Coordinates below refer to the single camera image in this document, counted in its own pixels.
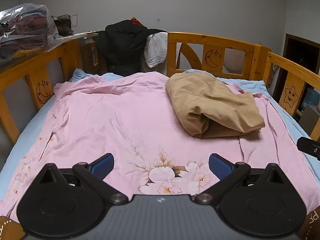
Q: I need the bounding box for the dark wooden door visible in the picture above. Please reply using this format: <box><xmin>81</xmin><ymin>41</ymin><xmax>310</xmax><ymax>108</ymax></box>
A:
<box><xmin>272</xmin><ymin>33</ymin><xmax>320</xmax><ymax>98</ymax></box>

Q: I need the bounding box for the light blue bed sheet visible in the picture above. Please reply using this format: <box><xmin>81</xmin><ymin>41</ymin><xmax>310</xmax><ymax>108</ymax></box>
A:
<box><xmin>1</xmin><ymin>69</ymin><xmax>319</xmax><ymax>200</ymax></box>

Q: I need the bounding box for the white grey garment on rail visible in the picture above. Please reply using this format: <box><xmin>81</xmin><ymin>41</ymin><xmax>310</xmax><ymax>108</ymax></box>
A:
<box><xmin>140</xmin><ymin>32</ymin><xmax>168</xmax><ymax>75</ymax></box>

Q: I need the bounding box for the red paper on wall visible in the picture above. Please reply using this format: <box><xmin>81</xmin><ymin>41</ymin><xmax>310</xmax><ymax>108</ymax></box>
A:
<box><xmin>131</xmin><ymin>17</ymin><xmax>143</xmax><ymax>26</ymax></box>

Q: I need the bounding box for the black garment on rail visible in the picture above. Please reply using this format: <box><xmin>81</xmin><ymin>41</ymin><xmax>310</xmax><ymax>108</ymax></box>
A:
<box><xmin>95</xmin><ymin>20</ymin><xmax>166</xmax><ymax>76</ymax></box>

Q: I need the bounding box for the wooden bed frame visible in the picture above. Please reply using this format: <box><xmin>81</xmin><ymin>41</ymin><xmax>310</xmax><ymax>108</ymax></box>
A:
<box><xmin>0</xmin><ymin>31</ymin><xmax>320</xmax><ymax>144</ymax></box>

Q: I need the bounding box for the clear plastic bag of clothes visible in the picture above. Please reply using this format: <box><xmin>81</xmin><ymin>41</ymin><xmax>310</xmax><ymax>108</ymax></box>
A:
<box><xmin>0</xmin><ymin>3</ymin><xmax>60</xmax><ymax>61</ymax></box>

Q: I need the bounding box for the pink floral bed cover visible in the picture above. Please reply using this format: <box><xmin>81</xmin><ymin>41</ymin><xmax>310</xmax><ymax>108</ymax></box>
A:
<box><xmin>1</xmin><ymin>73</ymin><xmax>319</xmax><ymax>219</ymax></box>

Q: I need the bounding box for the brown patterned blanket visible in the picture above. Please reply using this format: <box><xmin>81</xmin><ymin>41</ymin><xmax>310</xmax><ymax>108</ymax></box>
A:
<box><xmin>1</xmin><ymin>207</ymin><xmax>320</xmax><ymax>240</ymax></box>

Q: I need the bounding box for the tan zip jacket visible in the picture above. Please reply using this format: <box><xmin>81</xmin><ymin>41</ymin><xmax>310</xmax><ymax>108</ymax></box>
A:
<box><xmin>165</xmin><ymin>72</ymin><xmax>265</xmax><ymax>139</ymax></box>

